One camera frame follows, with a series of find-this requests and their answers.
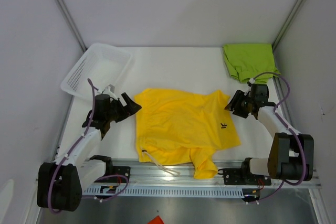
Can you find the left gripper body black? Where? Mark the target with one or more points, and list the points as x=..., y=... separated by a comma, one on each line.
x=115, y=104

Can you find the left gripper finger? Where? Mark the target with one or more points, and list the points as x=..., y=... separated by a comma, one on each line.
x=121, y=115
x=131, y=107

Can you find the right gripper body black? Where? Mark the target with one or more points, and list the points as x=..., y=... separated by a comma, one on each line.
x=243, y=108

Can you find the lime green shorts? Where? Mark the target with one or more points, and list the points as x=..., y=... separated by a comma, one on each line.
x=246, y=61

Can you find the yellow shorts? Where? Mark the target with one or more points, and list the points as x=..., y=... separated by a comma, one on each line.
x=176, y=127

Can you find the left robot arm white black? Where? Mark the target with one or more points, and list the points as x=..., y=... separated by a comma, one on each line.
x=61, y=183

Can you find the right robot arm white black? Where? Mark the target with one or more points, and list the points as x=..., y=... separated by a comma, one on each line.
x=291, y=155

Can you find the white plastic basket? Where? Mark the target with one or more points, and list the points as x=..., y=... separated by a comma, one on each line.
x=103, y=64

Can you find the orange object at bottom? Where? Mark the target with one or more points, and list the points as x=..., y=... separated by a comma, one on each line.
x=156, y=220

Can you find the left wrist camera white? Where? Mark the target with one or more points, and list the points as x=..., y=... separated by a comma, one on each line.
x=109, y=90

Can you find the right side aluminium rail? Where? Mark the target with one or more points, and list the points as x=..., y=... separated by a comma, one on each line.
x=282, y=91

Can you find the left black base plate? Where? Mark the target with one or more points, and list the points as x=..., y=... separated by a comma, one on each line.
x=116, y=170

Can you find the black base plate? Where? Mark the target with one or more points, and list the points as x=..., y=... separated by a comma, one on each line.
x=116, y=170
x=236, y=176

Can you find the aluminium mounting rail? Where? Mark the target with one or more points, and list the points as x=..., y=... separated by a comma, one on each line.
x=148, y=174

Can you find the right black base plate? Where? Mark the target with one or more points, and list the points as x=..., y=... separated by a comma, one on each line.
x=236, y=176

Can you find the slotted cable duct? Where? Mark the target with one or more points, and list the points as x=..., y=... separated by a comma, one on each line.
x=162, y=191

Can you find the right corner aluminium post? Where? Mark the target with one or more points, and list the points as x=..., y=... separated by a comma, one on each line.
x=294, y=11

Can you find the corner aluminium post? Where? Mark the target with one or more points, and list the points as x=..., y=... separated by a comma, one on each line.
x=294, y=11
x=71, y=23

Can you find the left corner aluminium post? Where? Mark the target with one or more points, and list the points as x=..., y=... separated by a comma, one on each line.
x=71, y=23

